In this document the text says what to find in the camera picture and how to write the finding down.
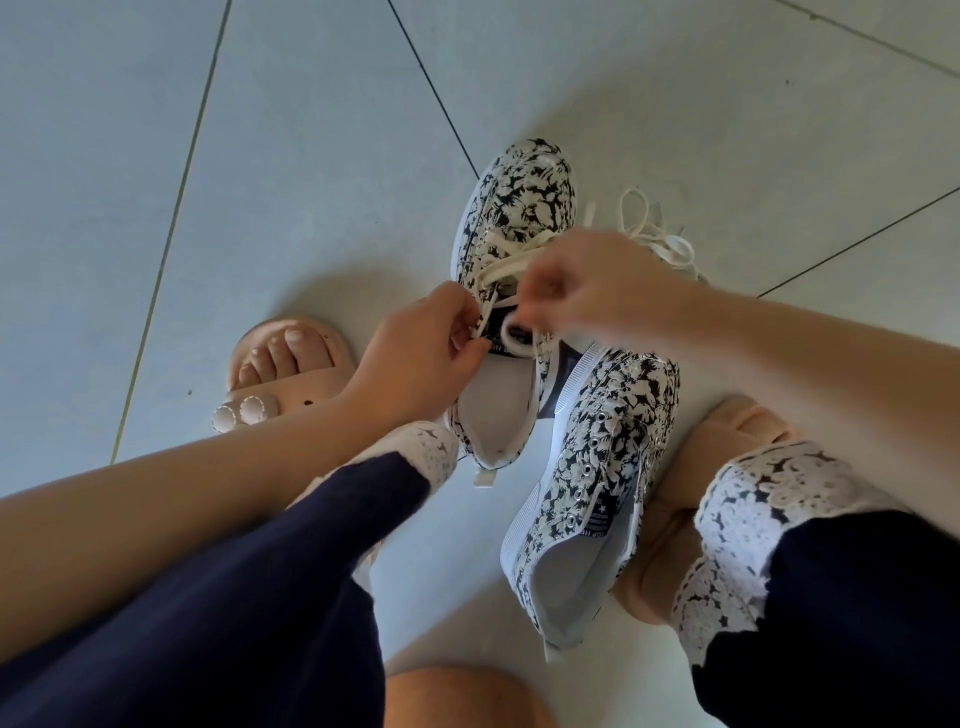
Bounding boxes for person's right hand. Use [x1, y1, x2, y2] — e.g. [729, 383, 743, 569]
[513, 228, 710, 355]

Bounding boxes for person's left hand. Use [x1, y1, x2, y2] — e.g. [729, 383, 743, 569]
[341, 282, 494, 430]

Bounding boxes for white shoelace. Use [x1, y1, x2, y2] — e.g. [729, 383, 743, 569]
[583, 187, 710, 285]
[470, 224, 560, 359]

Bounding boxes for floral sneaker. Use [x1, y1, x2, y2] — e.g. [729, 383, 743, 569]
[448, 138, 579, 490]
[500, 348, 682, 665]

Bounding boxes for person's right forearm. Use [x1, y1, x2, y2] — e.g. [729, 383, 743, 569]
[682, 284, 960, 538]

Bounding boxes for person's left forearm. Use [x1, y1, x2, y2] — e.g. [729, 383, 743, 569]
[0, 393, 391, 665]

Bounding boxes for person's left leg navy trousers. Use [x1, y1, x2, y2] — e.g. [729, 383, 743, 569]
[0, 421, 460, 728]

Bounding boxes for pink slipper with white charms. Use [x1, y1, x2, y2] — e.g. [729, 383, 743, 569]
[211, 316, 388, 594]

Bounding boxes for pink slipper with green charm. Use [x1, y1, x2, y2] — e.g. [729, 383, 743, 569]
[611, 395, 798, 628]

